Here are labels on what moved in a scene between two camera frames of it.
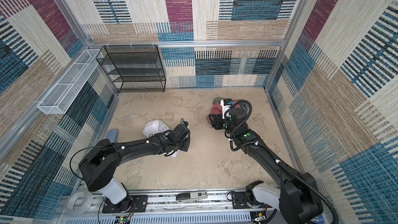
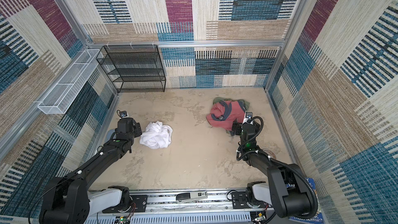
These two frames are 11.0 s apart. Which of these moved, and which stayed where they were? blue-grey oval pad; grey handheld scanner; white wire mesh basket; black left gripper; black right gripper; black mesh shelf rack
Moved: black right gripper; black left gripper
Stayed: white wire mesh basket; black mesh shelf rack; blue-grey oval pad; grey handheld scanner
